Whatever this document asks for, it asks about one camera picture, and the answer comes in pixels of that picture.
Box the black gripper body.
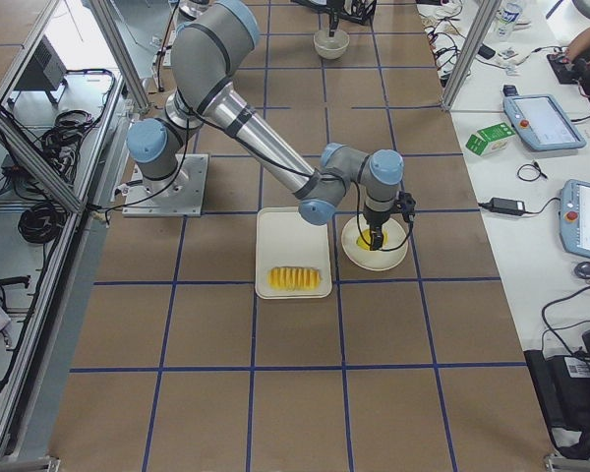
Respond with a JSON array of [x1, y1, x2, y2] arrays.
[[363, 208, 391, 231]]

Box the yellow lemon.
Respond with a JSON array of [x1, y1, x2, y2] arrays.
[[356, 229, 388, 251]]

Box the white ceramic bowl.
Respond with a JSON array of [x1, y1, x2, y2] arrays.
[[314, 29, 350, 60]]

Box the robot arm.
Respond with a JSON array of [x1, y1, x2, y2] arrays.
[[127, 1, 415, 251]]

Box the white round plate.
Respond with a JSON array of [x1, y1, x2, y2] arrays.
[[341, 216, 408, 271]]

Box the black dish rack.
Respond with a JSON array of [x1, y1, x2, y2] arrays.
[[290, 0, 378, 25]]

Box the white rectangular tray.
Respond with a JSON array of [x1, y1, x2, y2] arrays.
[[255, 207, 332, 300]]

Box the sliced yellow fruit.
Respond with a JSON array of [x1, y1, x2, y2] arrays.
[[267, 266, 322, 291]]

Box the green white carton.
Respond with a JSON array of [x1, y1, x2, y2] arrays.
[[465, 122, 515, 156]]

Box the black power adapter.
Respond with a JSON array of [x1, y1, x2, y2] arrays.
[[490, 198, 526, 216]]

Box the plastic water bottle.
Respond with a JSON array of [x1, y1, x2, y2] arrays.
[[494, 0, 525, 41]]

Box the upper teach pendant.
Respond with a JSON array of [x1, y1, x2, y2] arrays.
[[502, 94, 586, 151]]

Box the teach pendant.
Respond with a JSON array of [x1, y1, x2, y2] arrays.
[[502, 94, 586, 151], [559, 179, 590, 258]]

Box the lower teach pendant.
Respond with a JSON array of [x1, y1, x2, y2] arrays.
[[559, 179, 590, 258]]

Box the grey box on shelf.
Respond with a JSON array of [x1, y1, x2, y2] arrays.
[[14, 36, 67, 105]]

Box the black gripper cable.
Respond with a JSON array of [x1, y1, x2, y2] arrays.
[[354, 181, 419, 253]]

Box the aluminium frame post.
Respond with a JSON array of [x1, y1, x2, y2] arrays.
[[442, 0, 501, 111]]

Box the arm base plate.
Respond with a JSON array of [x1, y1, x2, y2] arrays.
[[122, 153, 209, 217]]

